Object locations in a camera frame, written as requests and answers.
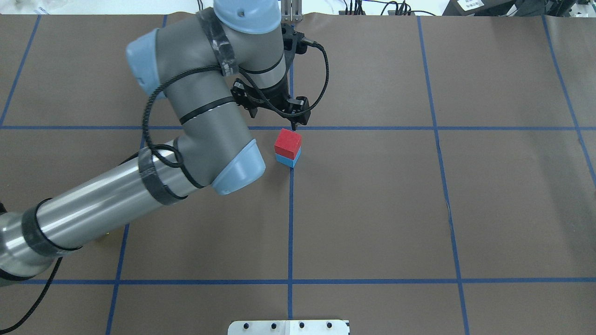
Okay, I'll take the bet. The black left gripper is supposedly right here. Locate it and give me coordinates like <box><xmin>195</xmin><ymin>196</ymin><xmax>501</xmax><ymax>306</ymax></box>
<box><xmin>231</xmin><ymin>74</ymin><xmax>311</xmax><ymax>131</ymax></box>

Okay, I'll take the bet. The red block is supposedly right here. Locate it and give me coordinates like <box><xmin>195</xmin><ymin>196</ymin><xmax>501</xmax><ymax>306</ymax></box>
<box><xmin>274</xmin><ymin>128</ymin><xmax>302</xmax><ymax>160</ymax></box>

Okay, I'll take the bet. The blue block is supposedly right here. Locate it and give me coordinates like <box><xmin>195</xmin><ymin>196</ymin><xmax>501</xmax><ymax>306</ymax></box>
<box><xmin>275</xmin><ymin>148</ymin><xmax>302</xmax><ymax>169</ymax></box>

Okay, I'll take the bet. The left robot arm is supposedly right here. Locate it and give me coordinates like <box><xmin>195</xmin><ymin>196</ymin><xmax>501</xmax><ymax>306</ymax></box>
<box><xmin>1</xmin><ymin>0</ymin><xmax>307</xmax><ymax>286</ymax></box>

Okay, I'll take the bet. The aluminium frame post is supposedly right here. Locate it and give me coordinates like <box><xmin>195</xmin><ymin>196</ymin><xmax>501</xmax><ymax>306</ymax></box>
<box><xmin>279</xmin><ymin>0</ymin><xmax>304</xmax><ymax>23</ymax></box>

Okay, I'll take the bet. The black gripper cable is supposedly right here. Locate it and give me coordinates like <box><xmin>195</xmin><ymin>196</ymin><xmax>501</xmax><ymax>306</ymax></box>
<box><xmin>0</xmin><ymin>40</ymin><xmax>330</xmax><ymax>335</ymax></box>

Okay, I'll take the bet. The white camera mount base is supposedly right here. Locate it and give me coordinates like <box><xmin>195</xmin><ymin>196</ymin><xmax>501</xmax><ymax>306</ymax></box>
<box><xmin>227</xmin><ymin>319</ymin><xmax>351</xmax><ymax>335</ymax></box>

